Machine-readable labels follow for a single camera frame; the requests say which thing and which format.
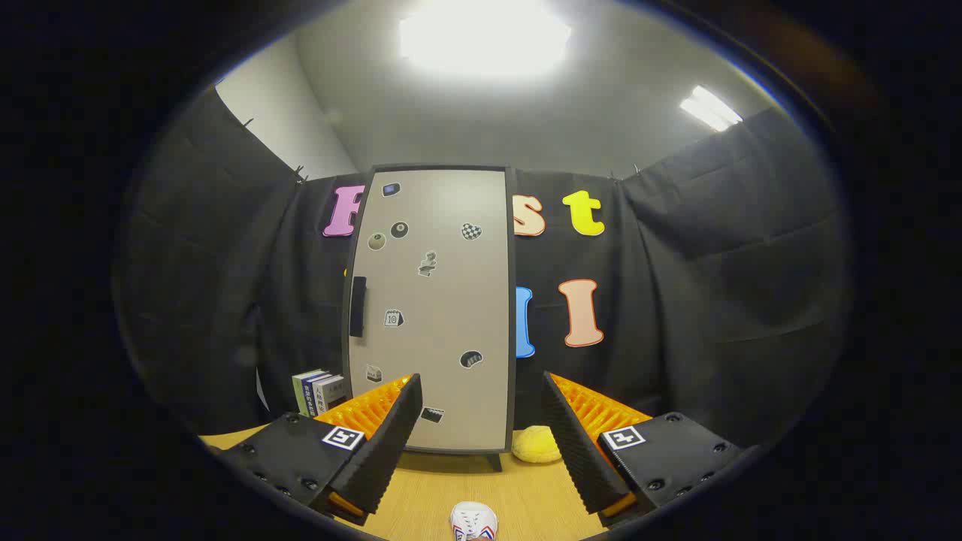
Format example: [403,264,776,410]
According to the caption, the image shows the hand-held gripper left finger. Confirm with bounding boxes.
[218,373,423,527]

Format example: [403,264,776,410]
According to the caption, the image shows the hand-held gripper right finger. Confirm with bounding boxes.
[541,371,745,527]

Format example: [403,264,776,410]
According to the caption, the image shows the dark grey shoe cabinet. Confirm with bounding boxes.
[342,164,519,473]

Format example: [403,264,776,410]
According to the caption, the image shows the white canvas shoe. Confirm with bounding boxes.
[449,501,499,541]

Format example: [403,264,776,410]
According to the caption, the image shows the black door handle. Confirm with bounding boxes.
[349,276,368,338]

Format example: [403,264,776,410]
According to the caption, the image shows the yellow bun toy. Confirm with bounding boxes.
[512,425,563,464]

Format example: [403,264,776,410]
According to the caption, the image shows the blue book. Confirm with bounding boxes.
[302,373,331,416]

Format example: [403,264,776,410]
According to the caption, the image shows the small ceiling light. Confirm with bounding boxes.
[680,85,743,133]

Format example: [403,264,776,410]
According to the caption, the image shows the large ceiling light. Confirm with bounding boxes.
[397,0,573,80]

